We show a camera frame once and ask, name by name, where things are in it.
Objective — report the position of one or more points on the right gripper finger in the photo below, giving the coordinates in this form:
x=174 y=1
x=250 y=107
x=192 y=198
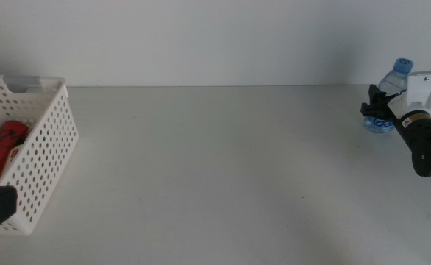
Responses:
x=375 y=108

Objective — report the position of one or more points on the clear water bottle blue cap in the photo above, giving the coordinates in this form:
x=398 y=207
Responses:
x=394 y=79

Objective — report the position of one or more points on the white perforated plastic basket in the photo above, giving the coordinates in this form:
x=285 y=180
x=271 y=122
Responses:
x=42 y=154

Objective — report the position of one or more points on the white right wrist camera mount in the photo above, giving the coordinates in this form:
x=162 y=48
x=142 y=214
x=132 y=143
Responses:
x=419 y=92

